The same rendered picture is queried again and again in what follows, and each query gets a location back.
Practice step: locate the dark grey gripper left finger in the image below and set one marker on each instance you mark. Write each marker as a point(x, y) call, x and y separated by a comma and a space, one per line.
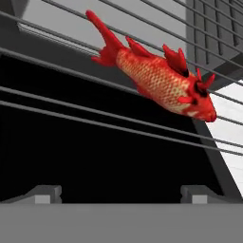
point(44, 193)

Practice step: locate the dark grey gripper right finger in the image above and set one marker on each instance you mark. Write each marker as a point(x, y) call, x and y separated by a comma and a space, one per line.
point(197, 193)

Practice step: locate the red fish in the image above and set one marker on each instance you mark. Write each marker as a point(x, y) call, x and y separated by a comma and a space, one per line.
point(158, 77)

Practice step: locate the grey oven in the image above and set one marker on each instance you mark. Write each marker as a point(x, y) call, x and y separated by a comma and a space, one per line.
point(215, 34)

